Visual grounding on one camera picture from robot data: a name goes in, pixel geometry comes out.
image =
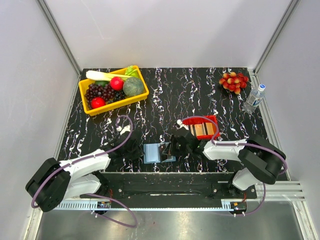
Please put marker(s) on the red apple lower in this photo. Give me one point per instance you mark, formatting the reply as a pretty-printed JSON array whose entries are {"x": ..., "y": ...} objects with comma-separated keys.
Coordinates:
[{"x": 97, "y": 102}]

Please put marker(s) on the dark blue grape bunch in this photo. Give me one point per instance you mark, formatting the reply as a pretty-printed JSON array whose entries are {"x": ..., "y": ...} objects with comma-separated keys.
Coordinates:
[{"x": 119, "y": 95}]

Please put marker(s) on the green cantaloupe melon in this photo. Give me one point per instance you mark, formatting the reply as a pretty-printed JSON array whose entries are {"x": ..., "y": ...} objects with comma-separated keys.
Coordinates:
[{"x": 133, "y": 86}]

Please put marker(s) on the red plastic bin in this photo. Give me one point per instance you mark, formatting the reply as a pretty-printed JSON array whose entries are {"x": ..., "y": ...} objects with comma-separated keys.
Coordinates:
[{"x": 208, "y": 118}]

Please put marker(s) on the white green leek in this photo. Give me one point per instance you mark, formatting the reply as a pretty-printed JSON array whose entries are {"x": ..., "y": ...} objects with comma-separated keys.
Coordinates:
[{"x": 126, "y": 73}]

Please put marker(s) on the green lime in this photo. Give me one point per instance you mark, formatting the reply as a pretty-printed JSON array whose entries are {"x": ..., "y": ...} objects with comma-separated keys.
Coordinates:
[{"x": 101, "y": 83}]

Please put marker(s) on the yellow plastic tray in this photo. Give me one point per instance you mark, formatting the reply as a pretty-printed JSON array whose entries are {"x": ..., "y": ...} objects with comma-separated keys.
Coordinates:
[{"x": 110, "y": 104}]

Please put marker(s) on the lychee fruit cluster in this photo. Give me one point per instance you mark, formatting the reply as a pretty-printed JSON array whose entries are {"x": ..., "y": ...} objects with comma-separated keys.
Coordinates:
[{"x": 234, "y": 82}]

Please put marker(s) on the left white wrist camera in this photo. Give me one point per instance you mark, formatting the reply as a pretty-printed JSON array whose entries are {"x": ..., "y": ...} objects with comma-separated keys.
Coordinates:
[{"x": 124, "y": 130}]

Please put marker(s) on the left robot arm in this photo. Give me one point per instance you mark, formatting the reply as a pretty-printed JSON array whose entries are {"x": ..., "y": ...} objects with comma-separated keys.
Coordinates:
[{"x": 56, "y": 181}]

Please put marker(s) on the blue card holder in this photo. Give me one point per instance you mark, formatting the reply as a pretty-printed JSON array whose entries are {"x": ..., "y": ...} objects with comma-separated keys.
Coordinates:
[{"x": 157, "y": 153}]

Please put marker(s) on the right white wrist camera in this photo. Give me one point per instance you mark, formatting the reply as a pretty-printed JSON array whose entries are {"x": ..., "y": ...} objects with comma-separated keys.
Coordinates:
[{"x": 179, "y": 124}]

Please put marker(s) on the red apple upper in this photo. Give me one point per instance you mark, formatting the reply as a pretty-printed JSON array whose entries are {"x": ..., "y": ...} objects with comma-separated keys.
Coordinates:
[{"x": 117, "y": 83}]

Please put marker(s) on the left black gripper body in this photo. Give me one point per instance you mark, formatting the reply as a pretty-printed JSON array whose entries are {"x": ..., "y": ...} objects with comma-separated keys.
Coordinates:
[{"x": 133, "y": 153}]

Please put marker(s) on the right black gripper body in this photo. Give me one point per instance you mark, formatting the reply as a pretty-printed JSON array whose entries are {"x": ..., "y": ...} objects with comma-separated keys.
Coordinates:
[{"x": 176, "y": 148}]

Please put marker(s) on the stack of credit cards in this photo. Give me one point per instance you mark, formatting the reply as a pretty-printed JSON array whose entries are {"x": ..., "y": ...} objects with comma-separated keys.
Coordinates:
[{"x": 202, "y": 129}]

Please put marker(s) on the red apple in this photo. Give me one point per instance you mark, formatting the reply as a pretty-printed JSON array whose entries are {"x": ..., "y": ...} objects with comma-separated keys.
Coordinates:
[
  {"x": 97, "y": 102},
  {"x": 117, "y": 83}
]

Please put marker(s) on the clear water bottle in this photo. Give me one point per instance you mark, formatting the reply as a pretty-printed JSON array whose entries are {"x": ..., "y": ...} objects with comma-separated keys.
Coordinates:
[{"x": 255, "y": 97}]

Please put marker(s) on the purple grape bunch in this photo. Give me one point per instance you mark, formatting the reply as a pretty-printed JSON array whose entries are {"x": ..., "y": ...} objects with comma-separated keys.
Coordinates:
[{"x": 93, "y": 91}]

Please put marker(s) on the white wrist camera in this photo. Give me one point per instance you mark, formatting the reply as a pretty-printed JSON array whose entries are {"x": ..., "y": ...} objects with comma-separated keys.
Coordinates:
[
  {"x": 179, "y": 124},
  {"x": 124, "y": 130}
]

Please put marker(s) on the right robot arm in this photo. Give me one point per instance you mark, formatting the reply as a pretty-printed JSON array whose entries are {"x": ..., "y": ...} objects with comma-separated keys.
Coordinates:
[{"x": 262, "y": 161}]

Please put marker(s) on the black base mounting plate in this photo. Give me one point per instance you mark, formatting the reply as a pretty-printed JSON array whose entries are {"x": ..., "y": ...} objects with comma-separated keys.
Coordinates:
[{"x": 156, "y": 184}]

